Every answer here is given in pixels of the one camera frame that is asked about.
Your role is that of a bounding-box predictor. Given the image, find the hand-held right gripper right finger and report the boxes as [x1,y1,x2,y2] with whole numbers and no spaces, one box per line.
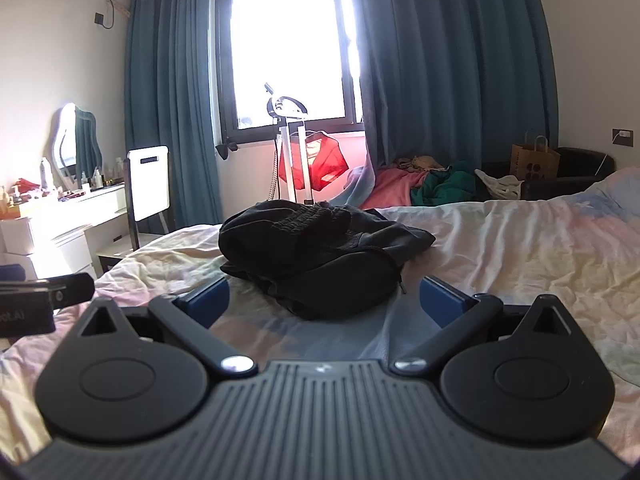
[390,276,573,376]

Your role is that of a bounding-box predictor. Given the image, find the wide blue curtain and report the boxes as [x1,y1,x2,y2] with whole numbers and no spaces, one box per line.
[345,0,560,201]

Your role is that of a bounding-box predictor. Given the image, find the red garment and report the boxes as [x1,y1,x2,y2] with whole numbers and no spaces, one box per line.
[277,130,351,191]

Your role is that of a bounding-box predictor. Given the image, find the green cloth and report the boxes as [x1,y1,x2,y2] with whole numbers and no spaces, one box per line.
[410,162,483,206]

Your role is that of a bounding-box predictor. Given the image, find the pink cloth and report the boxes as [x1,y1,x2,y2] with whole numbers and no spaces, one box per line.
[360,165,426,210]

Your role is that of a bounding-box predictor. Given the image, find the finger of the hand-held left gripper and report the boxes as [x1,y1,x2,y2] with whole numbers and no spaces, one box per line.
[47,273,96,307]

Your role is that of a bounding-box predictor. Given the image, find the row of cosmetic bottles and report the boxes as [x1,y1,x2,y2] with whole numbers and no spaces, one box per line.
[0,156,127,208]

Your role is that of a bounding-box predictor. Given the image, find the white folding chair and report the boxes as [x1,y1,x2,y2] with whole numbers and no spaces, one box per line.
[95,145,173,273]

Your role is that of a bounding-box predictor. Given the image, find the white vanity desk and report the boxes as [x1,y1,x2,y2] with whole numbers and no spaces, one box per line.
[0,182,131,281]

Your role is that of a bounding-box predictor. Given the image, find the black armchair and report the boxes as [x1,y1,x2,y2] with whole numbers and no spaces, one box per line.
[482,147,617,202]

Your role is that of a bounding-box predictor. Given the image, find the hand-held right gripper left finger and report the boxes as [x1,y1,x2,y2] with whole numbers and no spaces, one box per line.
[75,276,259,377]

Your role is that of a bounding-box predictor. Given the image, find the pastel bed duvet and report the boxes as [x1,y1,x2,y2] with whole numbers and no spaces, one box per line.
[0,165,640,461]

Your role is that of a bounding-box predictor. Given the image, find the narrow blue curtain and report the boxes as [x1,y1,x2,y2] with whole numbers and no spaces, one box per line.
[122,0,236,228]

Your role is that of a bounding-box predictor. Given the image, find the white cloth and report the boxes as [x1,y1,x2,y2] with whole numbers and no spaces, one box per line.
[474,169,523,201]

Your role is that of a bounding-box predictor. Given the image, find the white garment steamer stand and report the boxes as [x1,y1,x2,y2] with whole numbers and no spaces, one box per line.
[264,82,318,206]

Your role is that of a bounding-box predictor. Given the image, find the light blue cloth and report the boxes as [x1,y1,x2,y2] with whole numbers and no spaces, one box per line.
[332,152,376,208]

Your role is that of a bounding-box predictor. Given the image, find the dark-framed window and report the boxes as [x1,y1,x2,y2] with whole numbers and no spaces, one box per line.
[215,0,366,146]

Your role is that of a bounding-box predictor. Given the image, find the brown paper bag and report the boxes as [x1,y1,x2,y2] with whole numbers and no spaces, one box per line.
[510,130,562,181]

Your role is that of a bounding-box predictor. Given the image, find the beige cloth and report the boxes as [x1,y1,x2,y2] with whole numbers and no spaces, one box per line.
[392,155,446,171]

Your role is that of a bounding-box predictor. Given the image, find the black pants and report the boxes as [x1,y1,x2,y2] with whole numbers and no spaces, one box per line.
[218,200,437,321]

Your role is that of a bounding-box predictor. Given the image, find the wavy-framed mirror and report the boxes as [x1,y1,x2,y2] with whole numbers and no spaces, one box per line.
[47,102,103,188]

